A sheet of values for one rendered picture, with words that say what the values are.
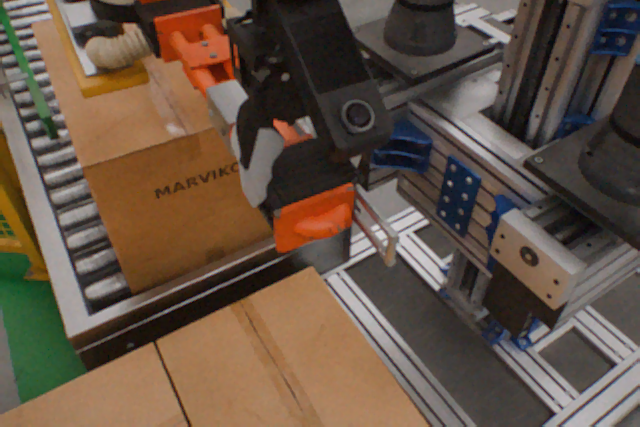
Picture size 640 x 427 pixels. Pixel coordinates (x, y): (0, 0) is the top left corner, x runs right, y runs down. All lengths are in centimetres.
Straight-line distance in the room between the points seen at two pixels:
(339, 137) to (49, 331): 181
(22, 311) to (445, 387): 141
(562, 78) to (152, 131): 76
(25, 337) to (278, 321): 106
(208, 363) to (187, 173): 40
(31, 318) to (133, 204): 104
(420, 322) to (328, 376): 55
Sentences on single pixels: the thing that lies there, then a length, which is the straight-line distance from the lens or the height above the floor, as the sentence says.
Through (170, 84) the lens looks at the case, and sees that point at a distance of 126.
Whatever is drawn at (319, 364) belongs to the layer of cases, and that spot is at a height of 54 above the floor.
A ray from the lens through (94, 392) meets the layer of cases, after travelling 128.
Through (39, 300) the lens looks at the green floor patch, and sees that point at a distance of 219.
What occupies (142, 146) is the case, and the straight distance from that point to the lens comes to 111.
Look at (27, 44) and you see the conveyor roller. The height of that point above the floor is 54.
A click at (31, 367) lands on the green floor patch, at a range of 205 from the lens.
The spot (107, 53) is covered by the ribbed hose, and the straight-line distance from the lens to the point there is 85.
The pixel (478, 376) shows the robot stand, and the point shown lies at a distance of 165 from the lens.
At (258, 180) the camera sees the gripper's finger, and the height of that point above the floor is 131.
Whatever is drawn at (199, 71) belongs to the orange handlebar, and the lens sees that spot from 65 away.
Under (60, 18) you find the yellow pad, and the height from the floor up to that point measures 117.
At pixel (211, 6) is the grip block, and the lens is 74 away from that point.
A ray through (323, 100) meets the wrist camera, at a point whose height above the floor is 142.
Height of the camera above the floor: 163
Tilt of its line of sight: 44 degrees down
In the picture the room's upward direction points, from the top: straight up
